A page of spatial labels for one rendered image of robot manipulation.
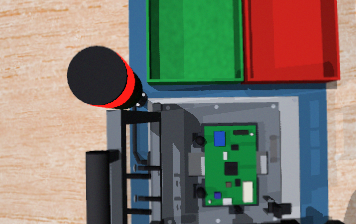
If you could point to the red bin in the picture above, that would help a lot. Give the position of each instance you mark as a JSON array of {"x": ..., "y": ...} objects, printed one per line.
[{"x": 290, "y": 38}]

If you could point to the green bin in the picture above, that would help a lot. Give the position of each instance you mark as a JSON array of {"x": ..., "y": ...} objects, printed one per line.
[{"x": 190, "y": 41}]

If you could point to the green circuit board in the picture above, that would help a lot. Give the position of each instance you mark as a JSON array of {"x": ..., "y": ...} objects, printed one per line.
[{"x": 230, "y": 165}]

